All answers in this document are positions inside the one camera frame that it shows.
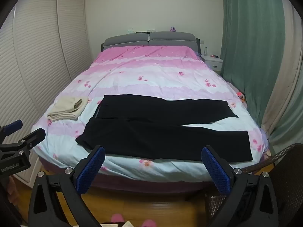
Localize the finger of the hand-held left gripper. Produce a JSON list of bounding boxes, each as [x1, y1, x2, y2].
[[0, 128, 46, 156], [0, 120, 23, 138]]

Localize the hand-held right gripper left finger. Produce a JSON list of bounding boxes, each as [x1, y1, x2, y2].
[[28, 145, 106, 227]]

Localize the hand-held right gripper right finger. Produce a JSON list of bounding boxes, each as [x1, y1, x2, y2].
[[201, 145, 280, 227]]

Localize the black pants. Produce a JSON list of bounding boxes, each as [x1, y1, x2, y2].
[[75, 95, 253, 163]]

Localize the beige folded cloth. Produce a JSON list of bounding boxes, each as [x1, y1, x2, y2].
[[47, 97, 89, 122]]

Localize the white louvered wardrobe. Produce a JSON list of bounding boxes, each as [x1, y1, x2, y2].
[[0, 0, 93, 190]]

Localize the brown wicker chair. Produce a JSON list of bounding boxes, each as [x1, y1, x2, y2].
[[204, 143, 303, 227]]

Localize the green curtain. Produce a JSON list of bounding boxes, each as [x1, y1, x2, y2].
[[269, 85, 303, 148], [220, 0, 286, 128]]

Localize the white nightstand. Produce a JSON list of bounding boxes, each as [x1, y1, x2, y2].
[[201, 54, 223, 72]]

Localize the beige curtain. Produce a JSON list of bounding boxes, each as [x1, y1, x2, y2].
[[260, 0, 303, 136]]

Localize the bed with grey headboard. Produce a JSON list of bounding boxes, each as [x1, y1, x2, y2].
[[30, 31, 272, 195]]

